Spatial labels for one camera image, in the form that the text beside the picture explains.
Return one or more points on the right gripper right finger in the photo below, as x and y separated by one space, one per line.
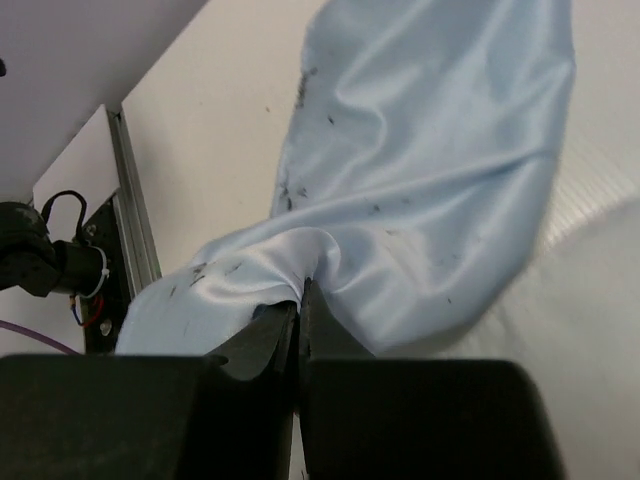
364 417

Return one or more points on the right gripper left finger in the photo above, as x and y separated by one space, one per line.
222 415

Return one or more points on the white pillow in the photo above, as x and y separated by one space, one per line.
571 321

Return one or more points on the light blue pillowcase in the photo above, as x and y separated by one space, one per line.
412 181

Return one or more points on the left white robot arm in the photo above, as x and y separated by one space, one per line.
39 266

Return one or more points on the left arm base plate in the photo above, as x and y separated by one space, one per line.
102 315

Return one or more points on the aluminium front rail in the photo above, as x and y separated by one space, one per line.
139 252

